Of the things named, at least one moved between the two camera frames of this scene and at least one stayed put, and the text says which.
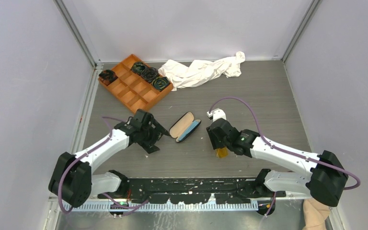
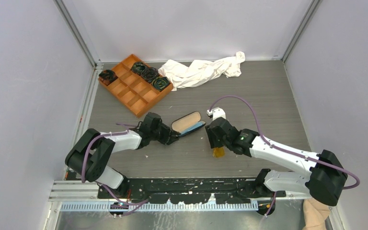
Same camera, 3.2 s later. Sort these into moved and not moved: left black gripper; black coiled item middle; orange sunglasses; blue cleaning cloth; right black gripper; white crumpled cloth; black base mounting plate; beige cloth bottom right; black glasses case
Moved: black glasses case; left black gripper; blue cleaning cloth
Not moved: right black gripper; orange sunglasses; black base mounting plate; beige cloth bottom right; white crumpled cloth; black coiled item middle
